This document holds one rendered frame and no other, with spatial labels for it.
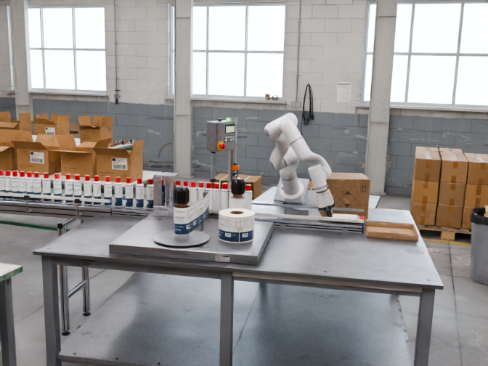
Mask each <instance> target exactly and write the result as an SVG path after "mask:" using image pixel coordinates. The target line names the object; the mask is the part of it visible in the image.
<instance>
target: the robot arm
mask: <svg viewBox="0 0 488 366"><path fill-rule="evenodd" d="M297 123H298V121H297V118H296V116H295V115H294V114H292V113H288V114H286V115H284V116H282V117H280V118H278V119H276V120H274V121H272V122H271V123H268V124H267V125H266V127H265V129H264V133H265V134H266V136H267V137H268V138H269V139H270V140H272V141H275V148H274V150H273V152H272V154H271V156H270V159H269V163H270V166H271V167H272V168H273V169H274V170H275V171H280V178H281V181H282V185H281V186H280V195H281V196H282V197H283V198H287V200H294V199H296V198H299V197H301V196H302V194H303V193H304V186H303V184H302V183H301V182H300V181H298V179H297V175H296V168H297V166H298V164H299V162H300V161H301V162H311V163H313V164H314V165H316V166H312V167H310V168H308V171H309V175H310V177H311V180H312V184H313V187H314V191H315V195H316V200H317V205H318V207H319V210H323V211H326V214H327V216H328V217H331V215H332V213H331V208H332V207H333V206H335V203H334V200H333V196H332V195H331V192H330V190H329V189H327V187H328V185H327V183H326V179H328V178H330V177H331V176H332V171H331V169H330V167H329V165H328V163H327V162H326V160H325V159H324V158H323V157H321V156H320V155H318V154H315V153H312V152H311V151H310V149H309V148H308V146H307V144H306V143H305V141H304V138H303V137H302V136H301V134H300V132H299V130H298V129H297V127H296V126H297ZM327 206H328V210H327V209H326V207H327Z"/></svg>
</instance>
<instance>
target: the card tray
mask: <svg viewBox="0 0 488 366"><path fill-rule="evenodd" d="M365 229H366V235H367V237H371V238H382V239H392V240H411V241H418V236H419V234H418V232H417V230H416V228H415V225H414V224H411V223H400V222H389V221H368V220H366V222H365Z"/></svg>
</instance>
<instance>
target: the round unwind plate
mask: <svg viewBox="0 0 488 366"><path fill-rule="evenodd" d="M189 236H190V237H189V238H187V239H183V240H180V239H176V238H174V231H173V230H168V231H164V232H160V233H158V234H156V235H155V236H154V241H155V242H157V243H160V244H163V245H171V246H191V245H199V244H202V243H205V242H207V241H208V240H209V238H210V237H209V235H208V234H206V233H204V232H200V231H197V230H193V231H192V232H191V233H190V234H189Z"/></svg>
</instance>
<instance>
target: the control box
mask: <svg viewBox="0 0 488 366"><path fill-rule="evenodd" d="M229 124H234V125H235V122H234V121H222V122H218V121H207V148H206V150H207V151H211V152H216V153H217V152H224V151H230V150H235V140H234V141H231V142H225V141H224V139H225V136H229V135H235V132H234V133H228V134H225V125H229ZM221 143H224V144H225V148H224V149H221V148H220V146H219V145H220V144H221Z"/></svg>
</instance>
